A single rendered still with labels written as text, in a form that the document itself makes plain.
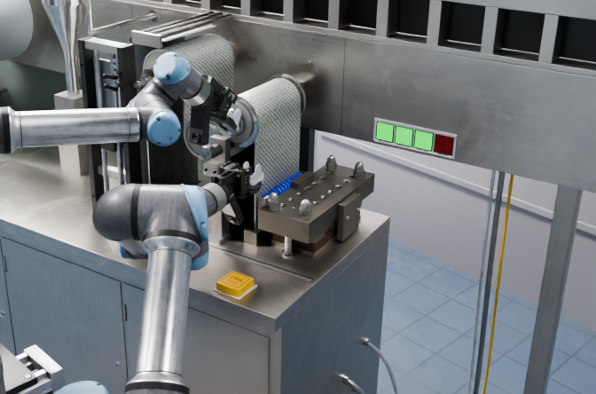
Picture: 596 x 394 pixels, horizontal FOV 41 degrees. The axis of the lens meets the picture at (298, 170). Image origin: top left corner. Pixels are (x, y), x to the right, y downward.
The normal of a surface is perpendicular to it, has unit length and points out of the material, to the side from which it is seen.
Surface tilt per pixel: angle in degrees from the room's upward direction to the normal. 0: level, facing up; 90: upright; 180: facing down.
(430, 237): 90
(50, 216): 0
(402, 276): 0
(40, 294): 90
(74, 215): 0
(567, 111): 90
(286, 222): 90
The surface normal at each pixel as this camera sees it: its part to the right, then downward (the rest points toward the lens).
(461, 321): 0.03, -0.92
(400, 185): -0.71, 0.26
